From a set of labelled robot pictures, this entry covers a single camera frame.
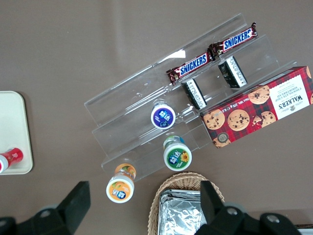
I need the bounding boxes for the Snickers chocolate bar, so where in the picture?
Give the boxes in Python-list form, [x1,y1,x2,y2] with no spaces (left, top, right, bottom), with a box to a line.
[207,22,259,61]
[166,52,211,85]

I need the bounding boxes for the silver foil tray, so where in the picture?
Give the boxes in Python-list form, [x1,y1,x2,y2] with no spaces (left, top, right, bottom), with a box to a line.
[157,188,208,235]

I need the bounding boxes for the small black white box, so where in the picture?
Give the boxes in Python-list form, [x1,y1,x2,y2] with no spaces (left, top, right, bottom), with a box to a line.
[218,55,247,89]
[181,78,207,110]

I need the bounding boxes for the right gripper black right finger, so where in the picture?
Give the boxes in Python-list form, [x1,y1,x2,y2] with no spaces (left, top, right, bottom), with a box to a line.
[195,180,301,235]

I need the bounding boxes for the red Walkers shortbread box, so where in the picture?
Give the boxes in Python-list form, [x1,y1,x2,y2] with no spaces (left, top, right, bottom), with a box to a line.
[200,66,313,149]

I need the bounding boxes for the cream plastic tray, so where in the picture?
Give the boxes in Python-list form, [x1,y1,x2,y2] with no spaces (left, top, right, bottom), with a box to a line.
[0,91,34,175]

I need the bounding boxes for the orange gum jar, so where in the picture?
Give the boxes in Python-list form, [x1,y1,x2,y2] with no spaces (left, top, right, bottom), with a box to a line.
[106,163,137,203]

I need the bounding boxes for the red-lid yogurt cup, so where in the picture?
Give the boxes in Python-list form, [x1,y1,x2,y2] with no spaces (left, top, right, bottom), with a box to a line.
[0,147,24,174]

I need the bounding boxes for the green gum jar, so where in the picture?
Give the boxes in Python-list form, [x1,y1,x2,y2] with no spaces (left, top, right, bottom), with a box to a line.
[163,134,193,171]

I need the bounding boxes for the clear acrylic stepped display stand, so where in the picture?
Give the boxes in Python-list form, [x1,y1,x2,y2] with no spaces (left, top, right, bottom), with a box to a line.
[84,13,298,183]

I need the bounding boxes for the blue gum jar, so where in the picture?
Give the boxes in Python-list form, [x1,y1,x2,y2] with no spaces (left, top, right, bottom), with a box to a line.
[150,99,176,130]

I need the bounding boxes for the light wicker basket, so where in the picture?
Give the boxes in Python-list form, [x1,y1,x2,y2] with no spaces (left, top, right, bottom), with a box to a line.
[148,172,224,235]

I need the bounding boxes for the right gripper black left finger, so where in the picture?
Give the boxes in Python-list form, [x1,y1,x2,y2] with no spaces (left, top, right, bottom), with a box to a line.
[0,181,91,235]

